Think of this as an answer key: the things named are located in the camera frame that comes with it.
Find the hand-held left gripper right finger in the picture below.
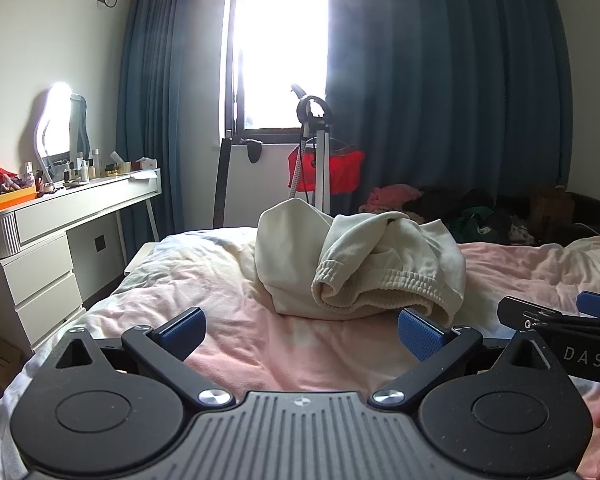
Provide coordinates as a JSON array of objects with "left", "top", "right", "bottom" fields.
[{"left": 369, "top": 307, "right": 578, "bottom": 408}]

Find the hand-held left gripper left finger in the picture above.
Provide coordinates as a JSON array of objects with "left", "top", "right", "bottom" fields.
[{"left": 50, "top": 306, "right": 236, "bottom": 409}]

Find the cream zip sweatshirt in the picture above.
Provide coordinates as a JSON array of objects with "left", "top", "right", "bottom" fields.
[{"left": 255, "top": 198, "right": 467, "bottom": 327}]

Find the pink bed blanket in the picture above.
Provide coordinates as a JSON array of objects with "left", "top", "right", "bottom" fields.
[{"left": 0, "top": 227, "right": 600, "bottom": 480}]

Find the white patterned cloth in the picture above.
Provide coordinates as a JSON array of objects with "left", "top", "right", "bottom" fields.
[{"left": 506, "top": 221, "right": 535, "bottom": 245}]

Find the black sofa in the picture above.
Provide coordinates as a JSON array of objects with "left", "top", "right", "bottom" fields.
[{"left": 495, "top": 190, "right": 600, "bottom": 247}]

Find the green garment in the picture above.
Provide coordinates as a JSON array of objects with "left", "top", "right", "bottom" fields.
[{"left": 449, "top": 205, "right": 502, "bottom": 244}]

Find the brown box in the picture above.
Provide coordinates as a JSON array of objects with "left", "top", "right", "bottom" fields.
[{"left": 529, "top": 184, "right": 574, "bottom": 232}]

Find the black garment pile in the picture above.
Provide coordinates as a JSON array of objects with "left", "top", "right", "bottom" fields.
[{"left": 419, "top": 186, "right": 501, "bottom": 222}]

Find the pink garment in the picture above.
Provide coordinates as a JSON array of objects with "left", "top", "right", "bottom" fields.
[{"left": 358, "top": 183, "right": 424, "bottom": 214}]

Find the white dressing table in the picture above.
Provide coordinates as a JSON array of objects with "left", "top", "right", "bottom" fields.
[{"left": 0, "top": 167, "right": 162, "bottom": 357}]

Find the white radiator heater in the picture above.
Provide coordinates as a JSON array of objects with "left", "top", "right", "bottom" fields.
[{"left": 212, "top": 136, "right": 237, "bottom": 229}]

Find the red garment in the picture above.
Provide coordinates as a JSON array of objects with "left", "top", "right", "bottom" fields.
[{"left": 287, "top": 146, "right": 365, "bottom": 197}]

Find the row of cosmetic bottles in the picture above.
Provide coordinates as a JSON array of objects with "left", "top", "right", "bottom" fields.
[{"left": 22, "top": 147, "right": 104, "bottom": 187}]

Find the black hanging pouch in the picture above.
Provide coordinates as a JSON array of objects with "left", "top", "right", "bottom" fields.
[{"left": 240, "top": 137, "right": 264, "bottom": 165}]

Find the garment steamer stand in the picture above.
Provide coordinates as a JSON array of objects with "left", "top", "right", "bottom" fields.
[{"left": 289, "top": 82, "right": 334, "bottom": 217}]

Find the orange tray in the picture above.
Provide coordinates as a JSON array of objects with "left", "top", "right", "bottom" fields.
[{"left": 0, "top": 185, "right": 38, "bottom": 214}]

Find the blue curtain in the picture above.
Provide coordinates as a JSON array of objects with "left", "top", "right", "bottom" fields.
[
  {"left": 324, "top": 0, "right": 577, "bottom": 207},
  {"left": 116, "top": 0, "right": 237, "bottom": 261}
]

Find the lit vanity mirror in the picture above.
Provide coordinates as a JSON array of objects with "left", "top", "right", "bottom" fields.
[{"left": 33, "top": 83, "right": 74, "bottom": 182}]

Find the window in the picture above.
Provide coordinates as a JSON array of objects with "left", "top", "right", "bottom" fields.
[{"left": 224, "top": 0, "right": 331, "bottom": 144}]

